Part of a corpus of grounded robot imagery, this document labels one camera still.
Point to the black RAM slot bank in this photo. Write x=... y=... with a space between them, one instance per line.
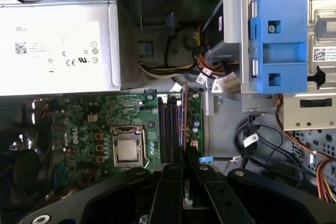
x=168 y=129

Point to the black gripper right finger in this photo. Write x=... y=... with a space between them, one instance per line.
x=223 y=203

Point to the black case fan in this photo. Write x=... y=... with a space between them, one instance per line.
x=23 y=169

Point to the grey metal drive cage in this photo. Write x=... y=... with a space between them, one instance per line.
x=302 y=119

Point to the grey power supply unit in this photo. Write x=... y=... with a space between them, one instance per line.
x=52 y=51

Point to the metal CPU socket cover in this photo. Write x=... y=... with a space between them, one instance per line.
x=127 y=132

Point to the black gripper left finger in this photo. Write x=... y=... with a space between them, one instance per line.
x=168 y=195

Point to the green motherboard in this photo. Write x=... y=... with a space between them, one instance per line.
x=126 y=111

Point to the silver CPU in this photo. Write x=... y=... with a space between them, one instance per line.
x=127 y=150

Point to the RAM stick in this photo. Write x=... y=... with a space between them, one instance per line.
x=185 y=119

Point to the black slim drive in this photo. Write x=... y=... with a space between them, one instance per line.
x=218 y=24

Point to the blue plastic drive bracket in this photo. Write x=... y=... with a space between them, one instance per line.
x=283 y=51

